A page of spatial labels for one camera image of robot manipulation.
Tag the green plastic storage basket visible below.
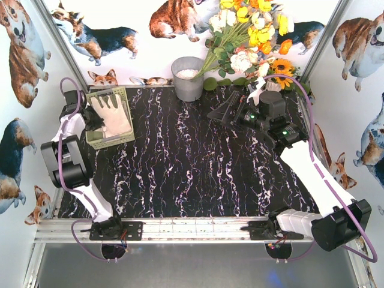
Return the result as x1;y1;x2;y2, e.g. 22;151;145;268
85;86;135;150

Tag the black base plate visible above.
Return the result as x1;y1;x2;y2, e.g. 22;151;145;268
81;221;143;241
241;220;304;240

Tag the work glove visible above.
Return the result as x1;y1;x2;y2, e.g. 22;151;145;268
91;94;133;138

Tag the grey metal bucket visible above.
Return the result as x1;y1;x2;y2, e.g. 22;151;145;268
171;56;204;102

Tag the small sunflower pot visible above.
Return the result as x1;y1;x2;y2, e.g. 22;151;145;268
268;58;299;91

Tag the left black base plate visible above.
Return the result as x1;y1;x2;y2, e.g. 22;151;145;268
81;221;143;241

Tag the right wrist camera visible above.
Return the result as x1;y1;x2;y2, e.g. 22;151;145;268
247;77;265;106

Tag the artificial flower bouquet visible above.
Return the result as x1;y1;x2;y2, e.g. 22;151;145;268
195;1;298;78

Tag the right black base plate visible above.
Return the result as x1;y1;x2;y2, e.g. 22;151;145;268
241;220;304;240

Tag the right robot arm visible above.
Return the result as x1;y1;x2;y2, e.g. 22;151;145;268
208;91;371;251

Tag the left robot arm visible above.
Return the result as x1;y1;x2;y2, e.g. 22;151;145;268
40;111;122;237

